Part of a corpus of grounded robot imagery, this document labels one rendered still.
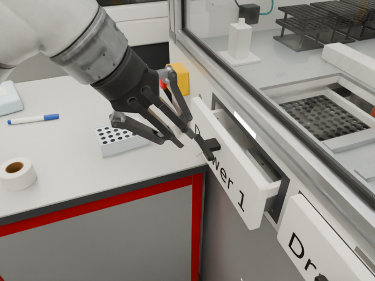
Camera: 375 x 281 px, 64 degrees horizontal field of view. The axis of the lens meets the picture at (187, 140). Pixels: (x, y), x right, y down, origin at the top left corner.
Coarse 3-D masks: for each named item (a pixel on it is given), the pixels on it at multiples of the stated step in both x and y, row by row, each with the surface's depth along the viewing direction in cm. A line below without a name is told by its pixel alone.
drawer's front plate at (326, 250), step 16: (288, 208) 45; (304, 208) 42; (288, 224) 46; (304, 224) 42; (320, 224) 40; (288, 240) 47; (304, 240) 43; (320, 240) 40; (336, 240) 38; (304, 256) 44; (320, 256) 40; (336, 256) 37; (352, 256) 36; (304, 272) 45; (320, 272) 41; (336, 272) 38; (352, 272) 35; (368, 272) 35
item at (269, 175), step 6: (252, 150) 64; (252, 156) 63; (258, 156) 63; (258, 162) 61; (264, 162) 62; (258, 168) 62; (264, 168) 60; (264, 174) 60; (270, 174) 59; (270, 180) 58; (276, 180) 58
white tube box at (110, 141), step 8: (96, 128) 80; (104, 128) 80; (112, 128) 80; (96, 136) 77; (104, 136) 77; (112, 136) 78; (120, 136) 77; (128, 136) 78; (136, 136) 77; (104, 144) 74; (112, 144) 75; (120, 144) 76; (128, 144) 77; (136, 144) 78; (144, 144) 79; (104, 152) 75; (112, 152) 76; (120, 152) 77
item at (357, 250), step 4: (356, 248) 36; (356, 252) 36; (360, 252) 36; (360, 256) 36; (364, 256) 35; (364, 260) 35; (368, 260) 35; (368, 264) 35; (372, 264) 34; (372, 268) 35
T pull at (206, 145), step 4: (196, 136) 58; (200, 136) 58; (196, 140) 58; (200, 140) 57; (204, 140) 57; (208, 140) 57; (212, 140) 57; (216, 140) 57; (200, 144) 56; (204, 144) 56; (208, 144) 56; (212, 144) 56; (216, 144) 56; (204, 148) 55; (208, 148) 55; (212, 148) 55; (216, 148) 56; (204, 152) 55; (208, 152) 54; (208, 156) 53; (212, 156) 54; (208, 160) 54; (212, 160) 54
